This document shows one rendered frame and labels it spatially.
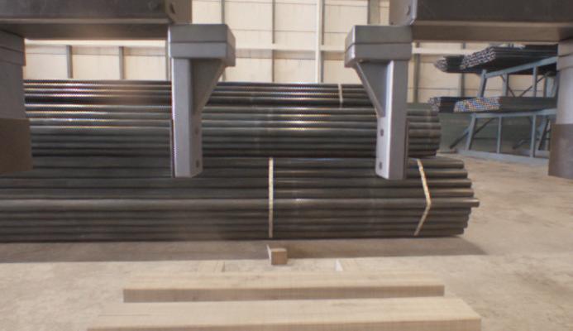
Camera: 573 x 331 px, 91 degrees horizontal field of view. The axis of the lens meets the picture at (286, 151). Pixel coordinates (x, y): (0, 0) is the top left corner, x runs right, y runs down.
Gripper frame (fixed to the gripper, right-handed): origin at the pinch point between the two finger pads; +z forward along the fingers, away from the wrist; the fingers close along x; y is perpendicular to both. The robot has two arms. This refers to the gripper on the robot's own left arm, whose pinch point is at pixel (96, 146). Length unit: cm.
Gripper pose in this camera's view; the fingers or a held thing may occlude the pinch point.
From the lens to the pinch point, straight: 25.0
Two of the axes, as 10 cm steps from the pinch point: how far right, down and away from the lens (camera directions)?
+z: -0.1, 10.0, 0.9
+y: 0.1, -0.9, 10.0
